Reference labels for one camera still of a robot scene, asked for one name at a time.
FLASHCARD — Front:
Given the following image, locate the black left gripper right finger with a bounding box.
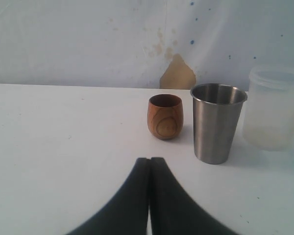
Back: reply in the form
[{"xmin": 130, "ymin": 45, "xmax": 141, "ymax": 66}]
[{"xmin": 149, "ymin": 157, "xmax": 235, "ymax": 235}]

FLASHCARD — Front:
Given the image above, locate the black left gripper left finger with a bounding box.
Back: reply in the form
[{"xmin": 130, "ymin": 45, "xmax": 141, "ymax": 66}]
[{"xmin": 69, "ymin": 158, "xmax": 151, "ymax": 235}]

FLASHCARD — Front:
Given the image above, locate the round wooden cup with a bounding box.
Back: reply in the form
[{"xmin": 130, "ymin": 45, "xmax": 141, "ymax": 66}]
[{"xmin": 147, "ymin": 94, "xmax": 184, "ymax": 140}]

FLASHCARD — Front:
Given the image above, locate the stainless steel cup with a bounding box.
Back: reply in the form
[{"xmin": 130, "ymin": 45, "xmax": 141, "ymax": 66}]
[{"xmin": 190, "ymin": 83, "xmax": 247, "ymax": 165}]

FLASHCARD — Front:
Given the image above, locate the frosted plastic jar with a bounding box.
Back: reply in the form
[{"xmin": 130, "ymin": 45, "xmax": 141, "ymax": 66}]
[{"xmin": 243, "ymin": 66, "xmax": 294, "ymax": 151}]

